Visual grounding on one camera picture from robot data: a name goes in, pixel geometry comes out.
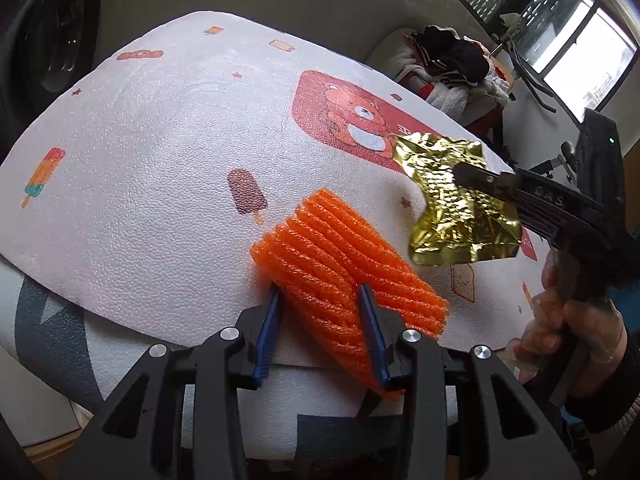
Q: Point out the grey washing machine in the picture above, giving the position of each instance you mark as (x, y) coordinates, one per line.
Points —
(55, 35)

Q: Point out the window with lattice screen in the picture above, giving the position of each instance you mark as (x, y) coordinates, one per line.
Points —
(565, 25)

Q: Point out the person's right hand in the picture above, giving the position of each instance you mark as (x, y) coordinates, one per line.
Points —
(602, 340)

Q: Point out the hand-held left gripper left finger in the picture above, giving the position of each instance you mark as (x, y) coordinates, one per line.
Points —
(265, 340)

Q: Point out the orange foam net sleeve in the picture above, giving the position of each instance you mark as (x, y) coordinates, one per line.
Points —
(320, 260)

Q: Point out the black exercise bike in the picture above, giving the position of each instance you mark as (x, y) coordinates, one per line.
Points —
(530, 75)

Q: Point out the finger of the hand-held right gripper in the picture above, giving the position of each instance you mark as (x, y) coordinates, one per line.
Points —
(485, 179)

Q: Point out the gold foil bag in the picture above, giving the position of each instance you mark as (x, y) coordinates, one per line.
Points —
(450, 225)

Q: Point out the pile of clothes on chair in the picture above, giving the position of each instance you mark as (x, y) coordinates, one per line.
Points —
(385, 55)

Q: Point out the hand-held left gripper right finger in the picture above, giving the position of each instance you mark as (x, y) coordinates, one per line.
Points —
(374, 340)

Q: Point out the white printed foam mat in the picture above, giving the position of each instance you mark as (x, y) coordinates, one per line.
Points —
(150, 160)

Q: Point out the person's right forearm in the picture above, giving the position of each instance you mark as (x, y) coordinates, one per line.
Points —
(620, 402)

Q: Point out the grey geometric patterned mat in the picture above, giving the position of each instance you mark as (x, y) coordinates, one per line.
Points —
(50, 320)

